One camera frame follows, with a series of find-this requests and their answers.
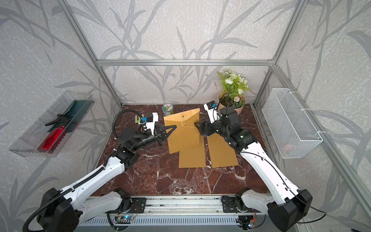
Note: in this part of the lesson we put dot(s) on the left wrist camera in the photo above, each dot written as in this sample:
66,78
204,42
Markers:
148,122

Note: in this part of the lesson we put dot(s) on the green garden hand fork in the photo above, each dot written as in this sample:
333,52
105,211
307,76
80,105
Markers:
139,120

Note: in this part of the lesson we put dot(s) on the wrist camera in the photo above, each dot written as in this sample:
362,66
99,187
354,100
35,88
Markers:
148,122
211,109

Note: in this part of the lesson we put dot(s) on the peach flower pot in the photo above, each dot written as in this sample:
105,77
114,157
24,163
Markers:
238,110

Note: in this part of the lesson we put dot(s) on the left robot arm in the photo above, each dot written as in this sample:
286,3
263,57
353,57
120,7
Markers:
65,209

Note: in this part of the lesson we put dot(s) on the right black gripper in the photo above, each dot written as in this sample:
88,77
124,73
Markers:
202,128

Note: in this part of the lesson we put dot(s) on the green artificial plant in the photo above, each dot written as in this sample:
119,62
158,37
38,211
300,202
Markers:
234,87

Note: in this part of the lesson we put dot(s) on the clear plastic wall bin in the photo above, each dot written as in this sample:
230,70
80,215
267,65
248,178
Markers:
27,144

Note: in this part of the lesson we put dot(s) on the white wire mesh basket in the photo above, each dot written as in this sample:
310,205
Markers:
294,133

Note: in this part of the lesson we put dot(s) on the right circuit board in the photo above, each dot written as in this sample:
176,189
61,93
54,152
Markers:
246,223

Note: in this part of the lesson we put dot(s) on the circuit board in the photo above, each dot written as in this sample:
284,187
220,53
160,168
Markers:
124,219
246,223

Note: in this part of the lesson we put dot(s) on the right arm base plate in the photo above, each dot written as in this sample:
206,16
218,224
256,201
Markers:
238,204

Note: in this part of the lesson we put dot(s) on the kraft file bag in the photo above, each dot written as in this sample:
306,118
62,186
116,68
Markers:
193,157
221,154
186,135

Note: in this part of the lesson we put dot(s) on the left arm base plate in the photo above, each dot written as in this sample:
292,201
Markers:
134,205

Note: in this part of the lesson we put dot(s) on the left circuit board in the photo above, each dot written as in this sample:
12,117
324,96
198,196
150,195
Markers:
124,219

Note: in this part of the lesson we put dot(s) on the aluminium front rail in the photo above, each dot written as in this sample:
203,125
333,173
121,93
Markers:
179,204

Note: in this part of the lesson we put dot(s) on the small labelled tin can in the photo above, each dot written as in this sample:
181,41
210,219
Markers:
168,109

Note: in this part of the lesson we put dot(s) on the green dustpan scoop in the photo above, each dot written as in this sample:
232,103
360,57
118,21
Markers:
71,117

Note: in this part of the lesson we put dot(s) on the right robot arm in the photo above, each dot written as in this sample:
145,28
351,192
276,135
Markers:
280,187

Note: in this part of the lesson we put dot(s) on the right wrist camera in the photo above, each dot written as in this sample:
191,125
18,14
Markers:
211,109

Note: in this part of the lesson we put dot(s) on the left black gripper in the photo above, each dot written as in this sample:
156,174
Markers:
160,134

